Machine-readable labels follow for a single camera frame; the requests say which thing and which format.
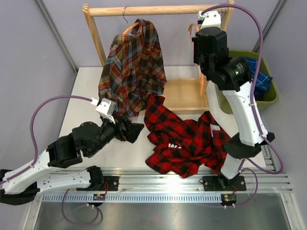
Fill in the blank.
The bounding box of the orange hanger of plaid shirt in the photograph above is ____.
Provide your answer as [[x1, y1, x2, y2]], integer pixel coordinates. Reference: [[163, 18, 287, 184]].
[[121, 6, 141, 36]]

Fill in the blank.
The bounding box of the aluminium mounting rail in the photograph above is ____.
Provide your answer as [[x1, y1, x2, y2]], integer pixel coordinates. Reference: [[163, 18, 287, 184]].
[[38, 151, 292, 203]]

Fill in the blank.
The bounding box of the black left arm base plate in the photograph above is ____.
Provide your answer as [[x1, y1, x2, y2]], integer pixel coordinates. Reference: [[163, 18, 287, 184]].
[[76, 176, 119, 191]]

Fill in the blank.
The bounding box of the brown multicolour plaid shirt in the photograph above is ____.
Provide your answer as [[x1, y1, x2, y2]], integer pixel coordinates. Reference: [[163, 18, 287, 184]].
[[98, 19, 167, 117]]

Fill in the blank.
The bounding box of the orange hanger of red shirt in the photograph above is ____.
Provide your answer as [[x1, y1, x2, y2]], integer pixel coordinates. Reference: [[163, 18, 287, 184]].
[[188, 23, 208, 97]]

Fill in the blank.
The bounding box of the mint green plastic hanger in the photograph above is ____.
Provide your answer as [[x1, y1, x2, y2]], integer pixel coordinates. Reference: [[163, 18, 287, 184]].
[[221, 7, 227, 30]]

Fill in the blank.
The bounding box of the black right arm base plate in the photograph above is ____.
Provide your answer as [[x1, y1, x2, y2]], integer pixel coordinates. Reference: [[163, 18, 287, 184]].
[[199, 175, 247, 192]]

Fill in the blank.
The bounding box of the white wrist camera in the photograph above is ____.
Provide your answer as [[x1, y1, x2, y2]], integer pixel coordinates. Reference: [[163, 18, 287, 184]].
[[91, 98, 116, 124], [197, 11, 222, 29]]

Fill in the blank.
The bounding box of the red black checked shirt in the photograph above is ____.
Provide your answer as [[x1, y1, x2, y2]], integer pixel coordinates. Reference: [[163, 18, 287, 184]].
[[144, 95, 230, 178]]

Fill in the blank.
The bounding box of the wooden clothes rack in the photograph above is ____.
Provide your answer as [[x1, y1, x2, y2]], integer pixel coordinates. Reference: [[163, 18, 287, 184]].
[[82, 0, 235, 115]]

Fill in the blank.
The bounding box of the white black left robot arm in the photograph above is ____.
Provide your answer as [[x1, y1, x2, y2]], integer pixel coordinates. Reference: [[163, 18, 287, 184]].
[[0, 117, 144, 206]]

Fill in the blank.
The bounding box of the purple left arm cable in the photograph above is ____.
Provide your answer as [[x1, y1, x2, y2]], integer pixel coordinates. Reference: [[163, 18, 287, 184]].
[[0, 95, 104, 226]]

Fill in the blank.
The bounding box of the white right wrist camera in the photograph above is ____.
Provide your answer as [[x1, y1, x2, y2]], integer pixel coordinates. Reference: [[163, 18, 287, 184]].
[[197, 11, 222, 29]]

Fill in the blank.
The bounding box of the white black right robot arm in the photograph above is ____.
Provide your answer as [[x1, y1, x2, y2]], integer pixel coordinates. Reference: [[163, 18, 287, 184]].
[[192, 27, 275, 190]]

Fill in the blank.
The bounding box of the green plastic bin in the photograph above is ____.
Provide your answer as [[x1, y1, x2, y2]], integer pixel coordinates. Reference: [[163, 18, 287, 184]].
[[215, 50, 278, 114]]

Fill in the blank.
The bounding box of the blue checked shirt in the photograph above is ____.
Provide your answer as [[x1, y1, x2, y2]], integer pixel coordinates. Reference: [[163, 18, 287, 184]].
[[243, 57, 272, 96]]

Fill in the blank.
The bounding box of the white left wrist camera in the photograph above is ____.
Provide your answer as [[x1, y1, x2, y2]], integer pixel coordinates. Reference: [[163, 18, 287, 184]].
[[91, 98, 116, 124]]

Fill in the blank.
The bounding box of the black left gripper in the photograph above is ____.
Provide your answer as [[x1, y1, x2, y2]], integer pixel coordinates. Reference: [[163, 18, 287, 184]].
[[87, 114, 144, 158]]

